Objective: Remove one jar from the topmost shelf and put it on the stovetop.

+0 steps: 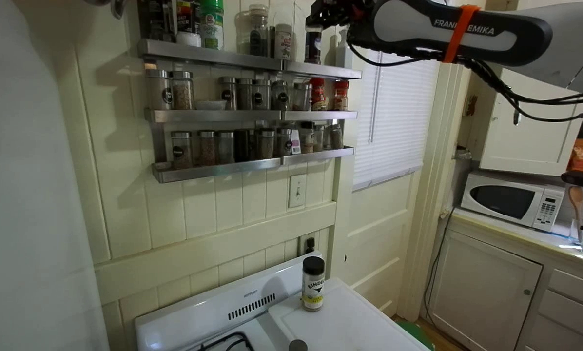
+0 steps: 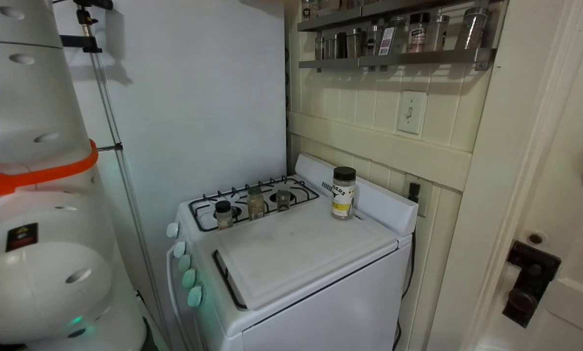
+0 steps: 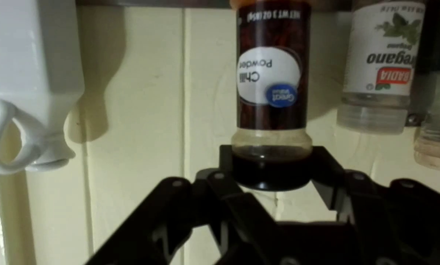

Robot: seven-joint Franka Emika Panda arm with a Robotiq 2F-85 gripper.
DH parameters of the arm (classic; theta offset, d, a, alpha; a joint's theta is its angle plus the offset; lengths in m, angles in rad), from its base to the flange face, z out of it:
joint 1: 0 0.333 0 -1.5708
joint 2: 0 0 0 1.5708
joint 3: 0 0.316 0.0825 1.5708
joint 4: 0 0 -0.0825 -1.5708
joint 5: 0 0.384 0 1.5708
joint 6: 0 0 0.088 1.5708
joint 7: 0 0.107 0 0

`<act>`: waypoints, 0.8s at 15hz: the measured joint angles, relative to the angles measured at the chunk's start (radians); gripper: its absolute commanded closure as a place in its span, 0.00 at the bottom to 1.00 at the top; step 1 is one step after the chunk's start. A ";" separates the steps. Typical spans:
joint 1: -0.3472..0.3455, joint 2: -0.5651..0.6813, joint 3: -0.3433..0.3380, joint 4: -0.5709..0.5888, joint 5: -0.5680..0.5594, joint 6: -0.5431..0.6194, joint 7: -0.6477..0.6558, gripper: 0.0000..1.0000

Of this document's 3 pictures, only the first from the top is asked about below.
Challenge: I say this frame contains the small glass spice jar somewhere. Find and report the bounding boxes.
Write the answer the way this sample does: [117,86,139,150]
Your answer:
[252,78,273,111]
[170,130,195,169]
[256,127,279,160]
[269,78,291,111]
[326,121,345,152]
[195,128,217,167]
[303,123,328,154]
[170,68,195,111]
[145,66,174,111]
[215,128,236,166]
[236,78,256,111]
[291,80,314,111]

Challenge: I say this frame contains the green floor mat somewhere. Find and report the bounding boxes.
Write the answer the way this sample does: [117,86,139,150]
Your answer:
[394,316,435,351]

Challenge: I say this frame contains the large clear glass jar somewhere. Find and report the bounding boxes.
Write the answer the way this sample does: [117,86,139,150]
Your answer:
[240,4,273,58]

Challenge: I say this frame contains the red spice jar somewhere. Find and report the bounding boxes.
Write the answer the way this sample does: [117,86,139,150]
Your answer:
[310,76,332,111]
[330,78,351,111]

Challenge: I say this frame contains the red label jar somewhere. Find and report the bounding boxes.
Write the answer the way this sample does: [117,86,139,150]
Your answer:
[174,0,203,49]

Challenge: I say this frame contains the grey lid spice jar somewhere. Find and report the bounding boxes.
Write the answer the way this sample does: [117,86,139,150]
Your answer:
[269,21,295,62]

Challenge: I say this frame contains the orange strap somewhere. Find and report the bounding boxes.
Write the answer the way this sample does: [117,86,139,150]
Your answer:
[443,4,482,64]

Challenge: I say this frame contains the black cable bundle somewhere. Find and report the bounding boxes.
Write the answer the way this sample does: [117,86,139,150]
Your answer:
[347,37,583,125]

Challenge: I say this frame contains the white stove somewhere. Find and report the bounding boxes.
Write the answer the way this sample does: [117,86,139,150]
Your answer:
[133,251,433,351]

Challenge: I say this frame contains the white cruet bottle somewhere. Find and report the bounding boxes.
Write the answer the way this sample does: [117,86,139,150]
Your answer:
[332,27,357,70]

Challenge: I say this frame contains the cream wall cabinet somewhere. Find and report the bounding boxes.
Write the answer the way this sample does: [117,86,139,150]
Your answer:
[478,66,583,177]

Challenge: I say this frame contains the white label spice jar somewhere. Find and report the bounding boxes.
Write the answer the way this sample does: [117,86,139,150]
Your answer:
[279,125,304,158]

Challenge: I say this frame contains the wall outlet with black plug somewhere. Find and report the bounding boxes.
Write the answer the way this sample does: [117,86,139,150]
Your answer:
[299,232,320,257]

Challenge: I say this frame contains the steel wall spice rack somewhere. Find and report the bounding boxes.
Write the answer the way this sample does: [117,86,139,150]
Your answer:
[137,37,365,185]

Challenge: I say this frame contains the black lid yellow label jar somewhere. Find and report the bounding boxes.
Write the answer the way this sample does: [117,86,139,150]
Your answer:
[301,253,328,312]

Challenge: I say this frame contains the white microwave oven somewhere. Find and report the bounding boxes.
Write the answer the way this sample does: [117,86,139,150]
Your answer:
[460,169,576,238]

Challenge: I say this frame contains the wooden spoon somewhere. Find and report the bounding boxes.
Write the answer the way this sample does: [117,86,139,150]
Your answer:
[568,183,583,226]

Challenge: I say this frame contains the white window blind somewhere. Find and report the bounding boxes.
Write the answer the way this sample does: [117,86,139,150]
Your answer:
[351,45,443,191]

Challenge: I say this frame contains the cream wall switch plate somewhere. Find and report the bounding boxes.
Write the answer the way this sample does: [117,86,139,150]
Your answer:
[287,173,308,210]

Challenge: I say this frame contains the dark chili powder jar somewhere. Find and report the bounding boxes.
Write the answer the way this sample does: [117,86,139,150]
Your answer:
[304,25,328,66]

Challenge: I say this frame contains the black burner grate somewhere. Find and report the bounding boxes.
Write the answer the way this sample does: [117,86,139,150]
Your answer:
[195,329,258,351]

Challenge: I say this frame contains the green can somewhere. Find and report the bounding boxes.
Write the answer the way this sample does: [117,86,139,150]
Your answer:
[197,0,228,52]

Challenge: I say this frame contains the dark tall bottle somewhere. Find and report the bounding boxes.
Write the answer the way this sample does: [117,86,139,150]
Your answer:
[139,0,178,45]

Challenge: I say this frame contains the small dark spice jar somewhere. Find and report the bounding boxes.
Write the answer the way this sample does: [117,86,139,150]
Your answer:
[234,128,256,164]

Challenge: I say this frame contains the cream base cabinet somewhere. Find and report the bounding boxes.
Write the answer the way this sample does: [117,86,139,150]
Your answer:
[425,206,583,351]

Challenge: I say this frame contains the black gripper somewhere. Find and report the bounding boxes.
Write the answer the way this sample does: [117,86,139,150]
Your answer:
[306,0,371,31]

